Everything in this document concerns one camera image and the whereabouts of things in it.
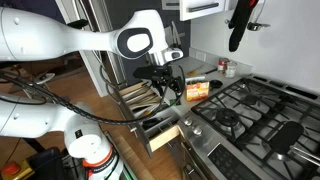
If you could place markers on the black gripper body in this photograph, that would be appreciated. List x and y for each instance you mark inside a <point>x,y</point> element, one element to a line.
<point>163,74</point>

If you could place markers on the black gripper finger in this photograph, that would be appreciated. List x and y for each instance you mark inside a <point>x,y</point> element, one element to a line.
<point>164,87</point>
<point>178,85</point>

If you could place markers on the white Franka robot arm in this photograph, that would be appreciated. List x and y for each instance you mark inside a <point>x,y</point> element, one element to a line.
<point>33,36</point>

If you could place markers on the small spice jar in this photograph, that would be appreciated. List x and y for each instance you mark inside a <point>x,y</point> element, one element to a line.
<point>231,70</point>

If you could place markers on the small green packet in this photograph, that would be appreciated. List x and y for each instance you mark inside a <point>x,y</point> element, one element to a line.
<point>174,101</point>

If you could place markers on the orange carton box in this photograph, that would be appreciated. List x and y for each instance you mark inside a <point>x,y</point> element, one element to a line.
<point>197,91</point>

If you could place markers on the yellow smiley face spatula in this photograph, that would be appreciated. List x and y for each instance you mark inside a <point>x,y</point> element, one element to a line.
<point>195,71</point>

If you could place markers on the silver stove knob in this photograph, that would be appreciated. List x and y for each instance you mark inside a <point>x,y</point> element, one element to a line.
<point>188,121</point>
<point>197,130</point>

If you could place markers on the small black round dish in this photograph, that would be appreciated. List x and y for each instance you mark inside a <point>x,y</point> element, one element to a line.
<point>216,84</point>

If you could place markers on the red white tomato can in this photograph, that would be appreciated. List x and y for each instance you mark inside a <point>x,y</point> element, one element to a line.
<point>223,65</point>

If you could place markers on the open wooden utensil drawer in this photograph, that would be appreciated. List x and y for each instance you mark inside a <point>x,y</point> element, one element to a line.
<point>160,136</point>

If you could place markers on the stainless gas stove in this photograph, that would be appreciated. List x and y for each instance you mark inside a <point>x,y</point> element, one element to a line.
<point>253,126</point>

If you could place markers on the black oven mitt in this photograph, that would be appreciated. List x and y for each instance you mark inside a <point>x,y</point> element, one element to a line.
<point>241,23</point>

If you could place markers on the hanging metal measuring cup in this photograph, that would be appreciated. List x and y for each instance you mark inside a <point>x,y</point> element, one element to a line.
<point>257,26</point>

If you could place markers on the black wide spatula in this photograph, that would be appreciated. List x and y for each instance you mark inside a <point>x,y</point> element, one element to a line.
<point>286,137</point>

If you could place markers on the red emergency stop button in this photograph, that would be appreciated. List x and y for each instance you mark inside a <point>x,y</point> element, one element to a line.
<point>11,168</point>

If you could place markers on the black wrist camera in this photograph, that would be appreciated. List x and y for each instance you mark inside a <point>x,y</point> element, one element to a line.
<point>143,72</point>

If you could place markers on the white wall outlet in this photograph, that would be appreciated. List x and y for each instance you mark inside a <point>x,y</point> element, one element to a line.
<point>200,56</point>

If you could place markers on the white wall cabinet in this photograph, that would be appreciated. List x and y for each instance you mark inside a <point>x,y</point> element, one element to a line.
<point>206,13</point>

